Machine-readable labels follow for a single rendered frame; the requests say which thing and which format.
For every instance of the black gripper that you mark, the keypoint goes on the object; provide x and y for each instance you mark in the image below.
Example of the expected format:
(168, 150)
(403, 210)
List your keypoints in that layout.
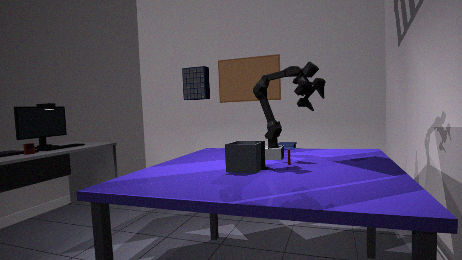
(318, 84)

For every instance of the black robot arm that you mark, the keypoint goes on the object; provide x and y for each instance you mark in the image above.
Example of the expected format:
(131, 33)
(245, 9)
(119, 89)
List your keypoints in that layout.
(260, 91)

